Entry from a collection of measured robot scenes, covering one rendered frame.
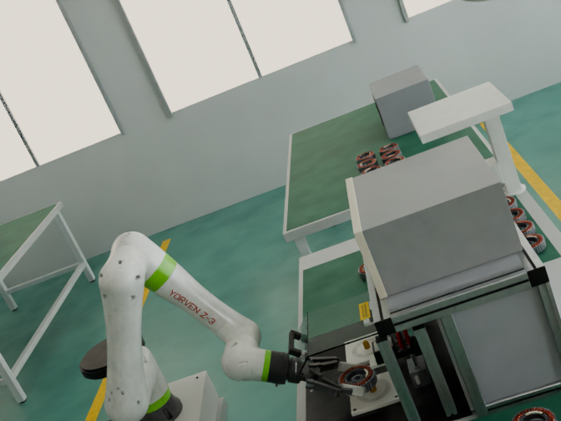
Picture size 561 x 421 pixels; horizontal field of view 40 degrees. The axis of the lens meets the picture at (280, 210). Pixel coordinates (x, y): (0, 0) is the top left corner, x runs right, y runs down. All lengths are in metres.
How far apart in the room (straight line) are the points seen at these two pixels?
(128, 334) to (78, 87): 5.05
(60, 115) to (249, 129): 1.69
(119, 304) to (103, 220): 5.31
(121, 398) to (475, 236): 1.08
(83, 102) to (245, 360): 5.10
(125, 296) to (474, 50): 5.20
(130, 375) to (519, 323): 1.07
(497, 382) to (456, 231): 0.41
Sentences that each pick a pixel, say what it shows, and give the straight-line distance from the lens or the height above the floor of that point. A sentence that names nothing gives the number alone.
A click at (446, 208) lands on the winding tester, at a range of 1.99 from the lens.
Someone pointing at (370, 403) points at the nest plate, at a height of 0.78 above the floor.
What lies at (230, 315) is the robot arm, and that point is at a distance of 2.34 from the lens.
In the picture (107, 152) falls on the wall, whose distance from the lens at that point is 7.18.
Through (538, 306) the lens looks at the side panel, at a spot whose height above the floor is 1.00.
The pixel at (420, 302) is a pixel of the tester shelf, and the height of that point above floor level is 1.11.
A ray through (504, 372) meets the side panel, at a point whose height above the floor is 0.85.
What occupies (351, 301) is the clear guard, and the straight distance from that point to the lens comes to 2.23.
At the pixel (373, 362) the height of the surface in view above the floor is 0.88.
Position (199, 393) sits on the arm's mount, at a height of 0.85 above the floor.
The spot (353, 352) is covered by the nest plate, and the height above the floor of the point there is 0.78.
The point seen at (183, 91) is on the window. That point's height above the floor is 1.13.
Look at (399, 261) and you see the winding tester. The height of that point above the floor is 1.20.
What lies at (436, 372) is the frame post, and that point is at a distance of 2.10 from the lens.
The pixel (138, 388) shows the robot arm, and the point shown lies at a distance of 2.30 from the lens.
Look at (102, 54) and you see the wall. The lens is 6.98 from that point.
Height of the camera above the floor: 2.08
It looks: 19 degrees down
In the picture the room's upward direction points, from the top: 23 degrees counter-clockwise
